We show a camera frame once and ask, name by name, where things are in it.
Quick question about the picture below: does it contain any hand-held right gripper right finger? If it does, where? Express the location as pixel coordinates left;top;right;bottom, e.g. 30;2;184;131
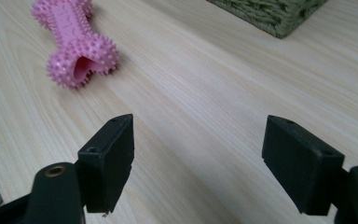
261;114;358;224

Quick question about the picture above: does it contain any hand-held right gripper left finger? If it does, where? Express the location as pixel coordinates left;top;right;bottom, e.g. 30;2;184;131
27;113;135;224

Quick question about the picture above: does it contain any pink spiky bone toy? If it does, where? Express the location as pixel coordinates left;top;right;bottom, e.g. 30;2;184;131
31;0;119;90

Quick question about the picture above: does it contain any green woven basket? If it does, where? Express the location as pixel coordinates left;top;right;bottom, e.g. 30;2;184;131
205;0;329;39

